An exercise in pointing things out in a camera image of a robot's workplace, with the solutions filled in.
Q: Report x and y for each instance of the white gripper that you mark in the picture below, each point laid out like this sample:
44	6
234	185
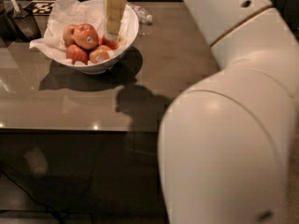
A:
115	11

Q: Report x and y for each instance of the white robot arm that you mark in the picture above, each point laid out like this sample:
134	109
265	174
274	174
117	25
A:
224	144

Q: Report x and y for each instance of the top red apple with sticker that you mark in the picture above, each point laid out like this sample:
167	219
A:
86	36

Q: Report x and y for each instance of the white bowl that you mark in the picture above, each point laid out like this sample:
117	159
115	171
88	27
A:
123	52

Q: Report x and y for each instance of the front apple with sticker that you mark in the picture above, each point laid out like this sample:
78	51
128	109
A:
99	54

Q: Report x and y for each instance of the left pale apple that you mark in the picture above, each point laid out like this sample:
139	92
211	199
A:
68	34

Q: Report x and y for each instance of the clear plastic water bottle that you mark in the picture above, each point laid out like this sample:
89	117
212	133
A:
141	13

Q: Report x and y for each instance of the white paper towel liner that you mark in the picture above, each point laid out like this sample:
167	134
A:
62	14

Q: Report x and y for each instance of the black white marker tag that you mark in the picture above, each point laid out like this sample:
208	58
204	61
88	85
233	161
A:
40	7

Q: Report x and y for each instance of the black scoop with white handle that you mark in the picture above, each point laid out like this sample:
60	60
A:
24	22

